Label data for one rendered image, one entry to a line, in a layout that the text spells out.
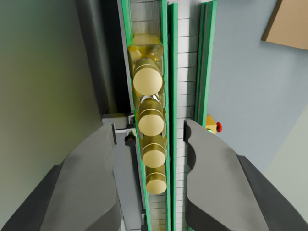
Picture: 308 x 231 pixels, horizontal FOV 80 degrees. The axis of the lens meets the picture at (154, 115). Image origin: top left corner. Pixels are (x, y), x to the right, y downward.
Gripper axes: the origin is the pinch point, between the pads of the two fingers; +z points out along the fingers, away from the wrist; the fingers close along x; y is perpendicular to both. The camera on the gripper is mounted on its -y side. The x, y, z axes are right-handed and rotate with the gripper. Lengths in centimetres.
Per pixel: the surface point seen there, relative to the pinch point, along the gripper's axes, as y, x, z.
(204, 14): -6.7, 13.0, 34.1
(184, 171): 43, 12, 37
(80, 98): 5.3, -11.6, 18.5
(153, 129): 6.2, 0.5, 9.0
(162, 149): 10.1, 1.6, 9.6
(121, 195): 54, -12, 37
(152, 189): 17.4, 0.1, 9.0
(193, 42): -0.7, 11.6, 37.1
